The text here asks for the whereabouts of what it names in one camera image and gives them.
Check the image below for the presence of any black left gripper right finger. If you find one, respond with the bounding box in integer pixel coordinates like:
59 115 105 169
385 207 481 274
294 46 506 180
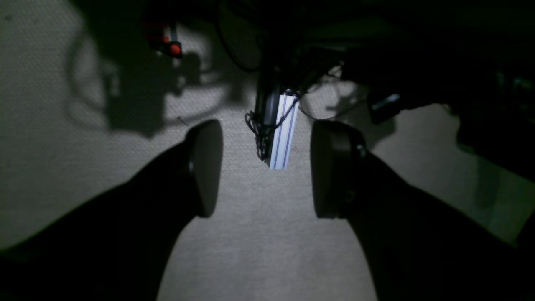
310 120 534 301

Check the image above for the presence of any aluminium extrusion rail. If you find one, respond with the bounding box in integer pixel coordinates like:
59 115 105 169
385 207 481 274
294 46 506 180
268 93 300 170

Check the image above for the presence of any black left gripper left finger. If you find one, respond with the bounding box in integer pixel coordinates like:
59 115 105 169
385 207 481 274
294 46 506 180
1 120 224 301

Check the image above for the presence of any black cable bundle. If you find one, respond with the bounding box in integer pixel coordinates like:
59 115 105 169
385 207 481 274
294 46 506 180
245 110 278 161

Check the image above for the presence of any red emergency button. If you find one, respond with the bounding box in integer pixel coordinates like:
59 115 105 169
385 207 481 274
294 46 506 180
168 41 182 58

